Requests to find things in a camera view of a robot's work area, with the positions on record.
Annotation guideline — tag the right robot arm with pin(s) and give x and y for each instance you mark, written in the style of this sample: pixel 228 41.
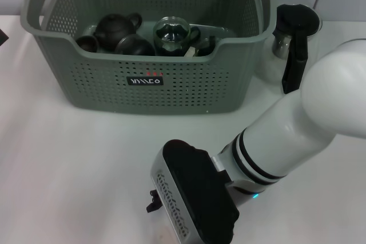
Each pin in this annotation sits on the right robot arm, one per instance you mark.
pixel 286 138

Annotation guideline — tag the small black clay teacup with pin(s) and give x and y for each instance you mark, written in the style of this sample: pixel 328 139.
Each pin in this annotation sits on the small black clay teacup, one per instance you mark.
pixel 87 44

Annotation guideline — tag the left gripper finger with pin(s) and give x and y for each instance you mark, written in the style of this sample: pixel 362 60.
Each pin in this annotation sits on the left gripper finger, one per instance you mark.
pixel 3 36

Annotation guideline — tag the black clay teapot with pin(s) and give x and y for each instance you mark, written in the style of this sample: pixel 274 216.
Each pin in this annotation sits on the black clay teapot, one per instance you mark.
pixel 113 31

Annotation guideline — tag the grey perforated storage bin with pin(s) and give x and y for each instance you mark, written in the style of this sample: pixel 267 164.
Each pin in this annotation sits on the grey perforated storage bin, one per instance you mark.
pixel 114 89

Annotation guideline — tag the small clear white brick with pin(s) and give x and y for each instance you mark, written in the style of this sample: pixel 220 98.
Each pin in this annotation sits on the small clear white brick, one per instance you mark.
pixel 190 52

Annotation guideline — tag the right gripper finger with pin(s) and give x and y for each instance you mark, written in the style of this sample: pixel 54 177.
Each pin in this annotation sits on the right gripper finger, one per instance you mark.
pixel 154 202

